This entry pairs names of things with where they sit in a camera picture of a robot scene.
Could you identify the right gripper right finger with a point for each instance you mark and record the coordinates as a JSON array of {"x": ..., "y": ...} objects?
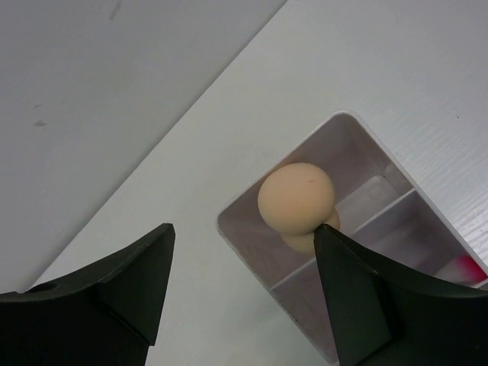
[{"x": 384, "y": 313}]

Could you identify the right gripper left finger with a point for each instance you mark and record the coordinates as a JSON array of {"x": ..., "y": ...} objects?
[{"x": 106, "y": 313}]

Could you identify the clear acrylic organizer box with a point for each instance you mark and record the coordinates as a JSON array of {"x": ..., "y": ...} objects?
[{"x": 379, "y": 206}]

